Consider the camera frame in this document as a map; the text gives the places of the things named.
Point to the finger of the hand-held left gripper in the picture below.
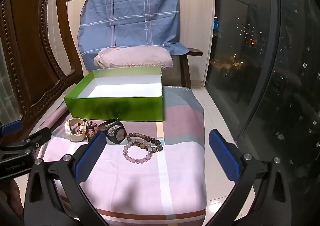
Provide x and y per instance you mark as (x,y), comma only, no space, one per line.
(10,127)
(37,137)

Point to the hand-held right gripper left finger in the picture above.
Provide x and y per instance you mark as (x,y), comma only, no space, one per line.
(92,151)

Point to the plain wooden armchair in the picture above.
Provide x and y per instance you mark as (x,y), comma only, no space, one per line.
(195,52)

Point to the dark window frame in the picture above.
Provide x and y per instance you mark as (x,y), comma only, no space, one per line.
(273,40)

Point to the blue plaid bed sheet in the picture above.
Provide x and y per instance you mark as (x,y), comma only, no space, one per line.
(130,15)

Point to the silver bangle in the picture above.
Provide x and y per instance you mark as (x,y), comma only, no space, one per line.
(108,125)

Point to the green cardboard box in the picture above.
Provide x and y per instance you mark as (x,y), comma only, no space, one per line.
(112,108)

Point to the person's left hand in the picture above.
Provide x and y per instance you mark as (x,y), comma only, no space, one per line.
(10,196)

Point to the pink seat cushion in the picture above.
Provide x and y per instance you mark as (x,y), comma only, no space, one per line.
(135,57)

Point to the carved dark wooden chair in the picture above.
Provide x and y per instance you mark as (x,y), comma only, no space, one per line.
(30,53)

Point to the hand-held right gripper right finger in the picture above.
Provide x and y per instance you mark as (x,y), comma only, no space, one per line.
(222,151)

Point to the cream plastic wristwatch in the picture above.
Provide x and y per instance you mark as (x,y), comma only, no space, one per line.
(68,128)

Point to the black wristwatch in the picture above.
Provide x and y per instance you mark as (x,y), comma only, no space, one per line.
(117,136)

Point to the pink plaid cloth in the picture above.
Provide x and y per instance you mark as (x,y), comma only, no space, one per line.
(150,178)

